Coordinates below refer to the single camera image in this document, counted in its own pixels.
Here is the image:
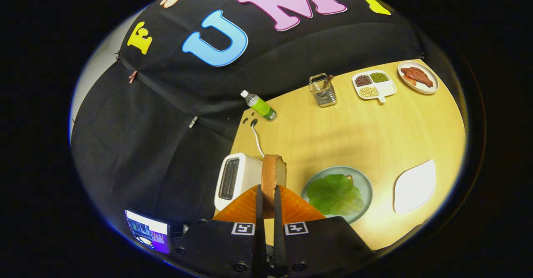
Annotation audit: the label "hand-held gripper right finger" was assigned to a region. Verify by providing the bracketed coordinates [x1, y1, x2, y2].
[273, 184, 373, 278]

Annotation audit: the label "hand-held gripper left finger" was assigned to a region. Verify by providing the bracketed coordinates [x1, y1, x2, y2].
[171, 184, 267, 278]

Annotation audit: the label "toasted bread slice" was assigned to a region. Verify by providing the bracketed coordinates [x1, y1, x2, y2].
[261, 154, 287, 219]

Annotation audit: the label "green lettuce leaf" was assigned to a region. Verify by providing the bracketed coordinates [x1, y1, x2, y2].
[306, 174, 364, 216]

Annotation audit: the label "white toaster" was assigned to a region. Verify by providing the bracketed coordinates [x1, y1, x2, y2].
[214, 153, 264, 211]

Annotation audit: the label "pale green round plate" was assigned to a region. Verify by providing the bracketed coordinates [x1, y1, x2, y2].
[301, 166, 374, 224]

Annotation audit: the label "computer monitor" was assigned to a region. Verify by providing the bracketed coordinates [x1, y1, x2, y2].
[125, 209, 171, 254]

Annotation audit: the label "green drink bottle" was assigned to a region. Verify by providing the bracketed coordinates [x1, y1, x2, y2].
[240, 90, 278, 122]

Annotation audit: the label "black backdrop cloth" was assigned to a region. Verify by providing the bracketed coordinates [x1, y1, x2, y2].
[71, 0, 458, 237]

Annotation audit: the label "white leaf-shaped plate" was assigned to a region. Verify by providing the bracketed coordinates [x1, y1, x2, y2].
[394, 159, 437, 215]

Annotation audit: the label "metal utensil holder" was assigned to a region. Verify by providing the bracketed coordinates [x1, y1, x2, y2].
[309, 73, 337, 108]

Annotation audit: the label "white divided dish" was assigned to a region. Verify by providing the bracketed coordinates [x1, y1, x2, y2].
[352, 70, 397, 103]

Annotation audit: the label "brown meat slices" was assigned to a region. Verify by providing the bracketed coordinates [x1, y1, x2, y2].
[401, 67, 434, 88]

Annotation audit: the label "round white meat plate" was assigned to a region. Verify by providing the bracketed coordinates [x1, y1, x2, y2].
[398, 61, 440, 95]

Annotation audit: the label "white toaster cable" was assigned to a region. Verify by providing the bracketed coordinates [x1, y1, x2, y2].
[250, 119, 265, 158]

